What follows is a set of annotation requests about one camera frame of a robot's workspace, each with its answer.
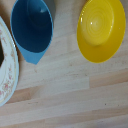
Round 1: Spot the yellow plastic bowl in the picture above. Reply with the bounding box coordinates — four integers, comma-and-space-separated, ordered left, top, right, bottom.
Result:
76, 0, 127, 64

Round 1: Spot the blue plastic cup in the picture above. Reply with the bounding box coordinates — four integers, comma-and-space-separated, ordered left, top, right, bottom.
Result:
10, 0, 55, 66

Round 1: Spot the white floral-rimmed plate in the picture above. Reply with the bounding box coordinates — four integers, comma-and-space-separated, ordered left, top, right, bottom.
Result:
0, 15, 20, 108

